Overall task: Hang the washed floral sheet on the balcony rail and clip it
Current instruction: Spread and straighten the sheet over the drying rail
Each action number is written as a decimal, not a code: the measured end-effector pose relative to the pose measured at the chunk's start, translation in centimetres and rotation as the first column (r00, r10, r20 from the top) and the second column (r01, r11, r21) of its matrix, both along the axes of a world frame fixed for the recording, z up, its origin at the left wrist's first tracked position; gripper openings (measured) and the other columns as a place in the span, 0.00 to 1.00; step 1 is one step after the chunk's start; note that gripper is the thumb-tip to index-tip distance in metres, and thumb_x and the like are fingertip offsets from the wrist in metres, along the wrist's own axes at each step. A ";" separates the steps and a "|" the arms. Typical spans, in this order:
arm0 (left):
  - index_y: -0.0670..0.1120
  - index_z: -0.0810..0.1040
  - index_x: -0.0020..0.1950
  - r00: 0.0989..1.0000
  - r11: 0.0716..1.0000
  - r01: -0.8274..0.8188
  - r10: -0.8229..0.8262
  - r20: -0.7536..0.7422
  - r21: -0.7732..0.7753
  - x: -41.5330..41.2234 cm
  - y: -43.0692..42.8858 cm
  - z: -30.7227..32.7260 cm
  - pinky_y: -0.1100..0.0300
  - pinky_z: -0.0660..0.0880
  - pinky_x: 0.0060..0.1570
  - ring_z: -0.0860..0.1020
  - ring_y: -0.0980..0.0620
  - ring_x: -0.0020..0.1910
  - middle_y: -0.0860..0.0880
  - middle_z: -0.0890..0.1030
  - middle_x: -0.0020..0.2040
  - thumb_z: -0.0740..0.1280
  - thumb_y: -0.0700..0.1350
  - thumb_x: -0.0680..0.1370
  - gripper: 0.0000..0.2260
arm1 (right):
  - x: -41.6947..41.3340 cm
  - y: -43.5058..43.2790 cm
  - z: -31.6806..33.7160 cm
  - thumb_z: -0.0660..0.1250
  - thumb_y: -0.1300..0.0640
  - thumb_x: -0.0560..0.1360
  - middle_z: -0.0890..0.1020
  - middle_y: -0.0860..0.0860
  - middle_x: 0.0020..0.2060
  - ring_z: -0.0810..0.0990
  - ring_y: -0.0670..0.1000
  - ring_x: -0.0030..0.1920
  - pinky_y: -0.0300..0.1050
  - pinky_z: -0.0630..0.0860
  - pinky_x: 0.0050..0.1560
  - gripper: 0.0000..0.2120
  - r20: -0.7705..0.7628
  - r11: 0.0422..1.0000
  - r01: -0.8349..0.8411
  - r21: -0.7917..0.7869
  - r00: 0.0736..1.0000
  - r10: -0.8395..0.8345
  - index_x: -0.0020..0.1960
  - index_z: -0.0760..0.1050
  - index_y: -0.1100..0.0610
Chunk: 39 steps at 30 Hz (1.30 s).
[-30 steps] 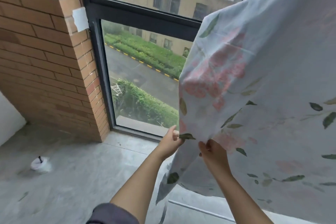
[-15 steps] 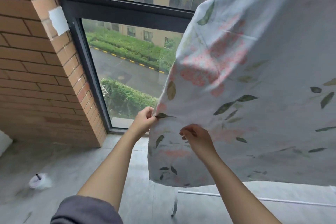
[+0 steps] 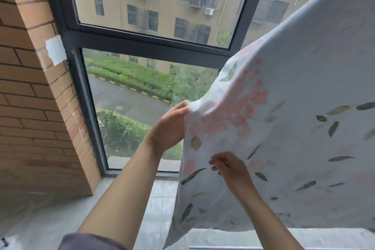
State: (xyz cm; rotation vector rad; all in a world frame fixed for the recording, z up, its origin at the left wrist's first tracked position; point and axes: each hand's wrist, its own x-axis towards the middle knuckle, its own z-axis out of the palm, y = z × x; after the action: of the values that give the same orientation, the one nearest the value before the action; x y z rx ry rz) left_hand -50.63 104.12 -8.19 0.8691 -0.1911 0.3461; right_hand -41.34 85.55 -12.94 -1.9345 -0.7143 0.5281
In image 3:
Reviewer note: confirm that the person's right hand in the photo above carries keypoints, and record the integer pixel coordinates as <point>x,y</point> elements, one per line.
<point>233,172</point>

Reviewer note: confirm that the person's left hand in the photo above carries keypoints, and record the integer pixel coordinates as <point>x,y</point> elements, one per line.
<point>170,129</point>

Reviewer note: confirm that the white metal drying rack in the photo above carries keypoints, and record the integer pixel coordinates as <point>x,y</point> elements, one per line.
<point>228,248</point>

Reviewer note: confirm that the floral light blue bedsheet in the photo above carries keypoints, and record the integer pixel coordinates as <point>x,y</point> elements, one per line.
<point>307,82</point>

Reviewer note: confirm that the person's right forearm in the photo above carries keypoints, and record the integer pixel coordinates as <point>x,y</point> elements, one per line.
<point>266,223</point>

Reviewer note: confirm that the person's left forearm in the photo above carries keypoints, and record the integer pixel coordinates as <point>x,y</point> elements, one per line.
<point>123,197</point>

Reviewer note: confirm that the person's dark left sleeve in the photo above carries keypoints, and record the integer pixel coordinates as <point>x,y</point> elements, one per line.
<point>88,244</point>

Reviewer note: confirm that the white crumpled floor item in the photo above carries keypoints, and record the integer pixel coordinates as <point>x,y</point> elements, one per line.
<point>10,244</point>

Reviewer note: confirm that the black metal window frame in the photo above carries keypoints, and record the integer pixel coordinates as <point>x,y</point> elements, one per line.
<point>146,44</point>

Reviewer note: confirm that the white paper sheet on wall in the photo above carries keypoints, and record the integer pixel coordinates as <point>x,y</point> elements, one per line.
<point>55,50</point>

